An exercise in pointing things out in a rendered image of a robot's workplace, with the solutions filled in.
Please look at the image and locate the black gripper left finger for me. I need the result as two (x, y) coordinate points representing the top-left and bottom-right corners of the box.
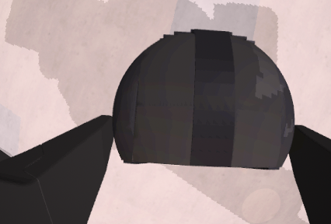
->
(0, 114), (113, 224)

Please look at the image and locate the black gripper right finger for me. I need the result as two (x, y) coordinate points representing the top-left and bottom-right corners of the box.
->
(288, 124), (331, 224)

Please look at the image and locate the dark grey flat box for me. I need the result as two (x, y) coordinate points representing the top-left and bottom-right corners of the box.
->
(0, 150), (10, 162)

